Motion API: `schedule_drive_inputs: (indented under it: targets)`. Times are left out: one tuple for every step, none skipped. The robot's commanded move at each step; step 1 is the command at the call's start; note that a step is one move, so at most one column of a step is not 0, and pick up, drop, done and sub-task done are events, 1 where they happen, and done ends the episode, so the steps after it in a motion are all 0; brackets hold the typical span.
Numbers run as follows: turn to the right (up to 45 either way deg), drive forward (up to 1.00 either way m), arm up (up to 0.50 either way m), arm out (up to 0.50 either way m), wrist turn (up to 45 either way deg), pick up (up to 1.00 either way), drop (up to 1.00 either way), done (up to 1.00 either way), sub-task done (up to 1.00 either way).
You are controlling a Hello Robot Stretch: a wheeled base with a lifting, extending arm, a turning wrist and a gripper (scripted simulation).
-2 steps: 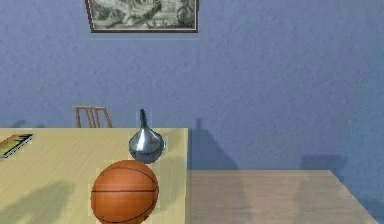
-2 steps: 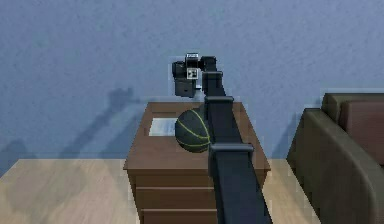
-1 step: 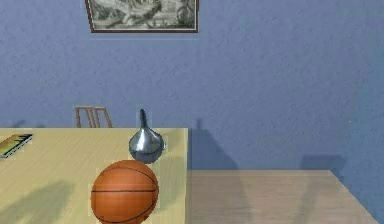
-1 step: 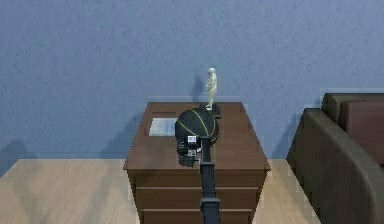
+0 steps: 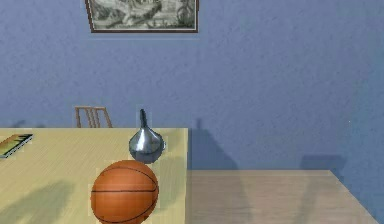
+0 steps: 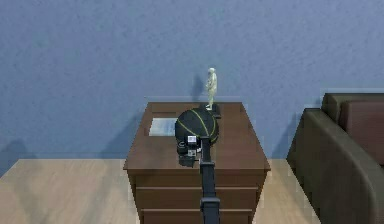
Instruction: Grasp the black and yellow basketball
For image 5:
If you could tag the brown framed wall picture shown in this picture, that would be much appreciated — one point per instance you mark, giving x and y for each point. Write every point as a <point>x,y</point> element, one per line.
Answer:
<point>143,15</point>

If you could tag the pale wooden table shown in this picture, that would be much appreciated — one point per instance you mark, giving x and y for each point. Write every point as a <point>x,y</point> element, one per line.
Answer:
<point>60,166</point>

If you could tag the orange basketball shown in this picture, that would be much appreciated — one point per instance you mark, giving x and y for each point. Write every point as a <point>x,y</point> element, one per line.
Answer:
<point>124,193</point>

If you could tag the brown wooden chair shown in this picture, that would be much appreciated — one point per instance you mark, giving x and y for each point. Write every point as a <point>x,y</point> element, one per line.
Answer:
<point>92,117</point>

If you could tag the green yellow book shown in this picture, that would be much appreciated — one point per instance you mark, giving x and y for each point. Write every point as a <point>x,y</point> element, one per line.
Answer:
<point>14,144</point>

